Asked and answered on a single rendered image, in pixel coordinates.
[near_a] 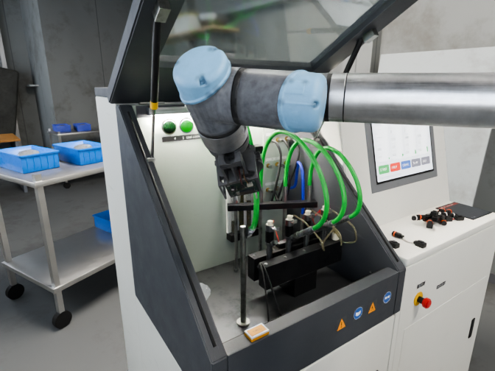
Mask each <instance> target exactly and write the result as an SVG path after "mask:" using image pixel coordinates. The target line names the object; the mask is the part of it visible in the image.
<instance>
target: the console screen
mask: <svg viewBox="0 0 495 371"><path fill-rule="evenodd" d="M365 136H366V144H367V151H368V164H369V172H370V179H371V192H372V194H374V193H377V192H380V191H385V190H388V189H392V188H396V187H399V186H404V185H407V184H410V183H415V182H418V181H422V180H426V179H429V178H432V177H437V176H438V173H437V163H436V155H435V139H434V130H433V126H421V125H403V124H369V123H365Z"/></svg>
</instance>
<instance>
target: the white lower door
mask: <svg viewBox="0 0 495 371"><path fill-rule="evenodd" d="M393 323H394V315H392V316H391V317H389V318H387V319H386V320H384V321H382V322H380V323H379V324H378V325H375V326H374V327H372V328H371V329H369V330H367V331H366V332H364V333H362V334H360V335H358V336H357V337H355V338H354V339H352V340H351V341H349V342H347V343H345V344H344V345H342V346H340V347H339V348H337V349H336V350H333V351H332V352H330V353H329V354H327V355H325V356H324V357H322V358H320V359H318V360H317V361H315V362H314V363H312V364H310V365H309V366H307V367H305V368H303V369H302V370H300V371H387V364H388V359H389V353H390V343H391V338H392V332H393Z"/></svg>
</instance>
